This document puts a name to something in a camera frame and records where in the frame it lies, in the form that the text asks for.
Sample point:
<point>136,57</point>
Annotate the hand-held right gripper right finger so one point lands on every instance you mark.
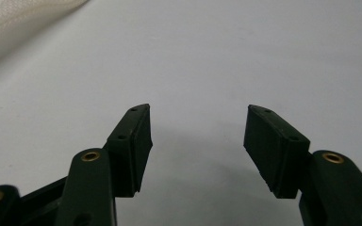
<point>276,157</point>

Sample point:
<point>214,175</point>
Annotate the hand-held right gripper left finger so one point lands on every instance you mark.
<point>88,188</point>

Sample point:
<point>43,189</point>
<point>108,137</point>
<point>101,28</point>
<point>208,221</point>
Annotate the cream zippered cloth cover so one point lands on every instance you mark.
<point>12,25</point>

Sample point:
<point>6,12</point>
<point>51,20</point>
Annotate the white table sheet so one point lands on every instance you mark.
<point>201,62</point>

